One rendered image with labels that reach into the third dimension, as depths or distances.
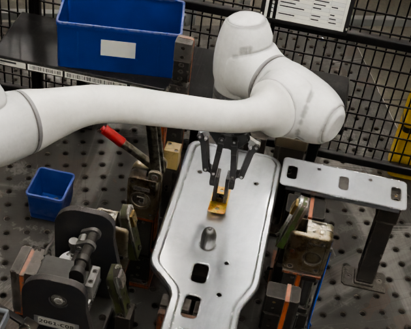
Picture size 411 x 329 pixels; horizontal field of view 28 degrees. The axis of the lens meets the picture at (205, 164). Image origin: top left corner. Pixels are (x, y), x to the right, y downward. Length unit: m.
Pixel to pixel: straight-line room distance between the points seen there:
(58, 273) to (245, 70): 0.48
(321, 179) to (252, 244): 0.28
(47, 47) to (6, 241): 0.50
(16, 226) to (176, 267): 0.61
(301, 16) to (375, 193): 0.50
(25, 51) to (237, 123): 0.91
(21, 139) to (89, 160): 1.11
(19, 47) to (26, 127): 0.96
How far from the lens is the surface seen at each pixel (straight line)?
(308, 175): 1.89
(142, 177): 1.74
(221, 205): 1.75
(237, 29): 1.47
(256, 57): 1.47
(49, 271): 1.42
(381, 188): 1.91
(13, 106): 1.21
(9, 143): 1.20
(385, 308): 2.07
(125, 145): 1.72
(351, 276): 2.11
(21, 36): 2.20
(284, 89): 1.39
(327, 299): 2.05
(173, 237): 1.69
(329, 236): 1.70
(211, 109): 1.33
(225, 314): 1.58
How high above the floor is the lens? 2.23
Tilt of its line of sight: 41 degrees down
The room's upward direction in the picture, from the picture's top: 8 degrees clockwise
